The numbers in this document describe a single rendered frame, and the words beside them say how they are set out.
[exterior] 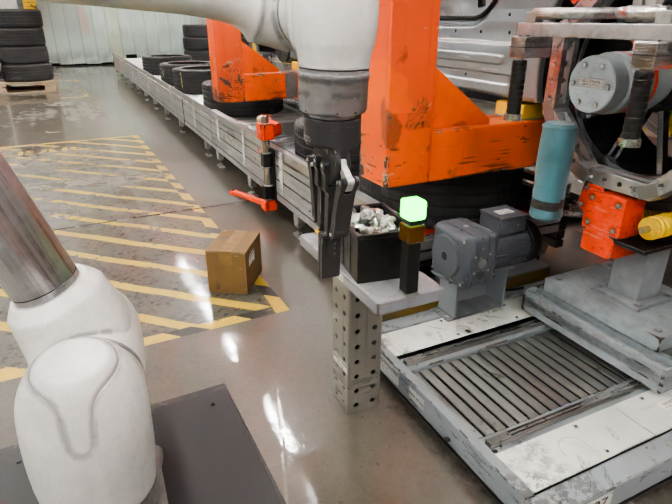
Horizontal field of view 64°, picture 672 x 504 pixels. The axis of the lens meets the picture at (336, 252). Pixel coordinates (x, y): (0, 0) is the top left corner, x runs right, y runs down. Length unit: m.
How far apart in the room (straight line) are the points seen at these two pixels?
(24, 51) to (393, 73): 7.85
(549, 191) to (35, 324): 1.23
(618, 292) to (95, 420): 1.49
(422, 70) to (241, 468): 1.15
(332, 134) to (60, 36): 13.19
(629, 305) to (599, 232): 0.27
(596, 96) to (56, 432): 1.23
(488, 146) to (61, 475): 1.48
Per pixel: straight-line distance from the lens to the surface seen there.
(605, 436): 1.49
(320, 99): 0.67
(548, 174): 1.54
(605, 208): 1.58
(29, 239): 0.86
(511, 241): 1.76
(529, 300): 1.88
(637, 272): 1.76
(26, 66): 9.09
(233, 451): 0.97
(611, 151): 1.70
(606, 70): 1.39
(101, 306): 0.89
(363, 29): 0.67
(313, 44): 0.66
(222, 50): 3.37
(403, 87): 1.59
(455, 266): 1.64
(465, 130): 1.75
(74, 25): 13.79
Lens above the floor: 0.99
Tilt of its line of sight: 24 degrees down
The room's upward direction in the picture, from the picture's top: straight up
